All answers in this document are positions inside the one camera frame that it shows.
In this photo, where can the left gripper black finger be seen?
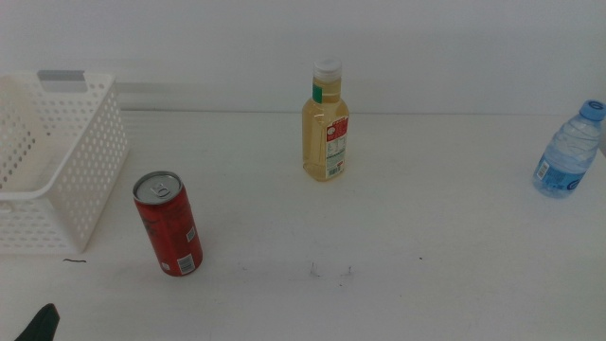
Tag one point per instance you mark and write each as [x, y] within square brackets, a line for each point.
[41, 327]

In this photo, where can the red soda can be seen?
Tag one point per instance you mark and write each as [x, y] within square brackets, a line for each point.
[170, 232]

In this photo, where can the yellow tea bottle white cap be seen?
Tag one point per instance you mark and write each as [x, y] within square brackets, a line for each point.
[322, 137]

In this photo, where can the clear water bottle blue cap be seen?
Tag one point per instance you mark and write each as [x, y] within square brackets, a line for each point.
[565, 161]

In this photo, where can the thin black thread piece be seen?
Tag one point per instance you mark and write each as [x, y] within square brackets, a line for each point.
[75, 260]

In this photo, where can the white perforated plastic basket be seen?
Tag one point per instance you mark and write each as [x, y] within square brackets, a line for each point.
[78, 246]

